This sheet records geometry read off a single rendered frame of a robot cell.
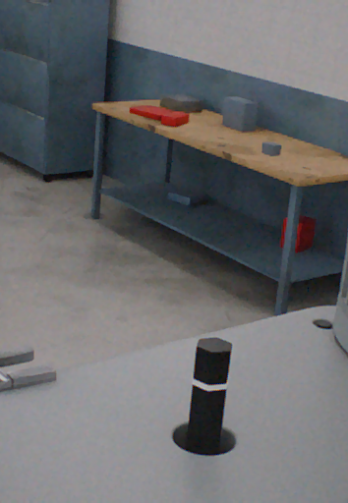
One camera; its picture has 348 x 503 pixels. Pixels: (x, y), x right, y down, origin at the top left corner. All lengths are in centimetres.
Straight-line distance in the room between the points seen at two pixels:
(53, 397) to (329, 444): 17
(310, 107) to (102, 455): 586
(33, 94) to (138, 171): 109
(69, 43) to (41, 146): 89
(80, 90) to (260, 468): 748
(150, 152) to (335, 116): 211
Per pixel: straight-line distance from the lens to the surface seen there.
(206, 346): 51
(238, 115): 638
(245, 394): 59
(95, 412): 56
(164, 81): 756
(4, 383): 57
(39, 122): 794
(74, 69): 788
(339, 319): 68
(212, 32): 710
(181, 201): 685
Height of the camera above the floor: 216
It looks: 19 degrees down
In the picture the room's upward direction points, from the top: 5 degrees clockwise
